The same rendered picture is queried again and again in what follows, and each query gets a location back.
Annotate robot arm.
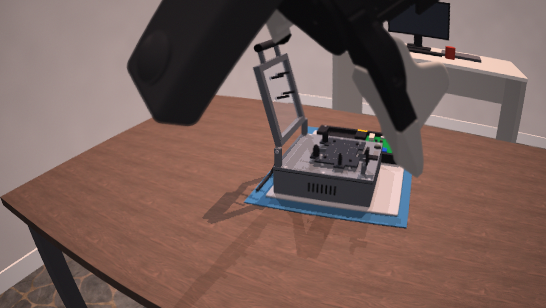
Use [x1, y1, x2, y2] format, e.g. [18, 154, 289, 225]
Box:
[127, 0, 283, 126]

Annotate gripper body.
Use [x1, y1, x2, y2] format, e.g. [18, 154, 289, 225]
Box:
[277, 0, 439, 56]

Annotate green circuit board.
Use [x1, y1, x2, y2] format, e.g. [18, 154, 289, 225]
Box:
[365, 133, 392, 153]

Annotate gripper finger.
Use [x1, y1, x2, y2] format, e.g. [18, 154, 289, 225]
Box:
[266, 9, 294, 45]
[341, 9, 449, 178]

